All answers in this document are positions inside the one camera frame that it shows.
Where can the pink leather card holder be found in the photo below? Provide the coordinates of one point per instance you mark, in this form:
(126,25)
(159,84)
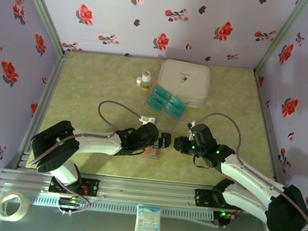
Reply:
(146,153)

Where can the group of teal packets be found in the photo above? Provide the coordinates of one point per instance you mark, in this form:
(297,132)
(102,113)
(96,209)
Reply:
(167,100)

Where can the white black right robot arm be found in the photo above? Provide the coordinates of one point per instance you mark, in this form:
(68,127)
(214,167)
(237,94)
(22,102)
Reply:
(246,177)

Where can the small pink label bottle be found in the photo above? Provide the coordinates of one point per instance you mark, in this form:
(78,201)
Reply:
(138,82)

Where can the orange label pill bottle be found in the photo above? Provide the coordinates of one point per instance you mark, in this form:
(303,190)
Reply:
(146,80)

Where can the white zip medicine case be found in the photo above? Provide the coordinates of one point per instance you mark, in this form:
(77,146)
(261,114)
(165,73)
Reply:
(183,80)

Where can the right controller board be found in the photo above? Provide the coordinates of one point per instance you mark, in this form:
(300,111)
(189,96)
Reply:
(223,216)

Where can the controller board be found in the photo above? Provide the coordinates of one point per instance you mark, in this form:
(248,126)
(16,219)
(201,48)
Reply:
(223,216)
(70,202)

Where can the white gauze packet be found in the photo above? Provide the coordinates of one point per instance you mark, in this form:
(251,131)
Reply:
(148,222)

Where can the left controller board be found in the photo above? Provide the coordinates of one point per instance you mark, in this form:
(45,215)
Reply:
(70,202)

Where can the clear tape roll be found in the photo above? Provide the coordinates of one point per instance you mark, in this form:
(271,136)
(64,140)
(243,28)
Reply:
(12,218)

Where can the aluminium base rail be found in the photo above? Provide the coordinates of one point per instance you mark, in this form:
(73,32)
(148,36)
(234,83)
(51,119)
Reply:
(146,189)

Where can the aluminium side rail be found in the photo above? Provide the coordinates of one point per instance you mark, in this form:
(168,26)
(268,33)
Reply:
(46,96)
(265,119)

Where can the aluminium frame post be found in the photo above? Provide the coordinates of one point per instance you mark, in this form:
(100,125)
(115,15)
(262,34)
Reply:
(279,37)
(44,13)

